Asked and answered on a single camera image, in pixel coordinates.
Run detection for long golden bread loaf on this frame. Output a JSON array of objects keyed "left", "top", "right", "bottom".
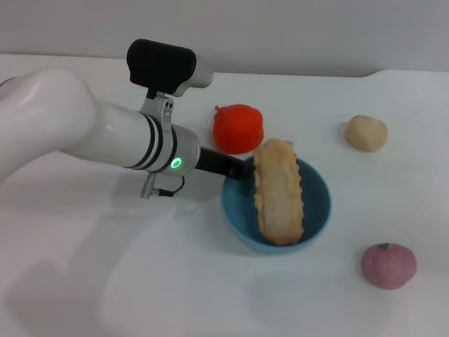
[{"left": 252, "top": 138, "right": 305, "bottom": 247}]

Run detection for round beige bread bun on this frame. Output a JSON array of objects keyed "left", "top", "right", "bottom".
[{"left": 344, "top": 114, "right": 389, "bottom": 153}]

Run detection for red toy pepper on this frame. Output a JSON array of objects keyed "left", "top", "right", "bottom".
[{"left": 213, "top": 103, "right": 265, "bottom": 155}]

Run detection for blue ceramic bowl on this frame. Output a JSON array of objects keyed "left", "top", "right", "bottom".
[{"left": 220, "top": 156, "right": 333, "bottom": 256}]

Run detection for left arm cable with plug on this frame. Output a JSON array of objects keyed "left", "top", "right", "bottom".
[{"left": 140, "top": 172, "right": 186, "bottom": 199}]

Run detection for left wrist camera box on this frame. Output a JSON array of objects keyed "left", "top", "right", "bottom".
[{"left": 126, "top": 38, "right": 215, "bottom": 126}]

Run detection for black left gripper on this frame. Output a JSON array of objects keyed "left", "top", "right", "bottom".
[{"left": 196, "top": 146, "right": 256, "bottom": 183}]

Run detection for pink toy peach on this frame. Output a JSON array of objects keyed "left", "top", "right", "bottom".
[{"left": 361, "top": 242, "right": 418, "bottom": 291}]

